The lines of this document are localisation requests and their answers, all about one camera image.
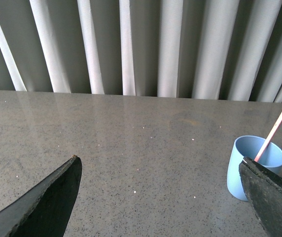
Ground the blue plastic cup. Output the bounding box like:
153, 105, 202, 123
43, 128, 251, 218
227, 135, 282, 201

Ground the grey pleated curtain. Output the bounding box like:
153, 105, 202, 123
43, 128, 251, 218
0, 0, 282, 102

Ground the pink chopstick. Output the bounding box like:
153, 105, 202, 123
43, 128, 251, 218
254, 111, 282, 162

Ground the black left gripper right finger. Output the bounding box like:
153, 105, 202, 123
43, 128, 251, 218
244, 160, 282, 237

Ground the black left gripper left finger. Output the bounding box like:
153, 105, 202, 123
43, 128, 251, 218
0, 156, 82, 237

